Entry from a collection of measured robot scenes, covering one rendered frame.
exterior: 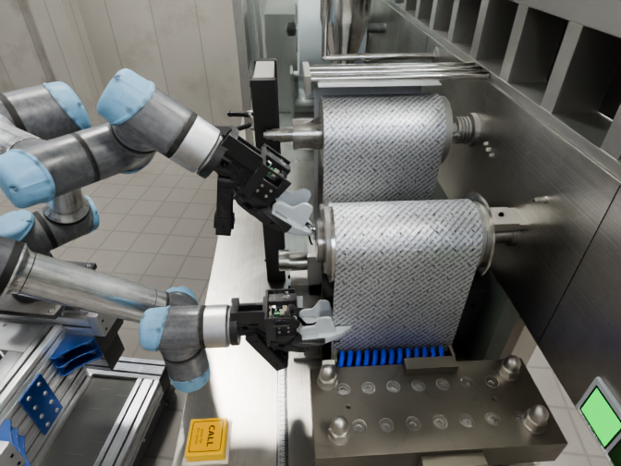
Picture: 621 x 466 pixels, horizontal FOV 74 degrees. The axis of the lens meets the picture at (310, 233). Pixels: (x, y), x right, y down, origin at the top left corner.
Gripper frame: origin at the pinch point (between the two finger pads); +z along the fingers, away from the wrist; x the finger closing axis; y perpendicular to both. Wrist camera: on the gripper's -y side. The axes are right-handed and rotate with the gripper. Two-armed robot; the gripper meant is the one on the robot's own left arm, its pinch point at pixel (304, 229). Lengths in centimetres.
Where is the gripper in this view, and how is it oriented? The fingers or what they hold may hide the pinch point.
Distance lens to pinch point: 70.3
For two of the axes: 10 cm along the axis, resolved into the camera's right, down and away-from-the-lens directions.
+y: 6.4, -6.4, -4.3
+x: -0.6, -6.0, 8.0
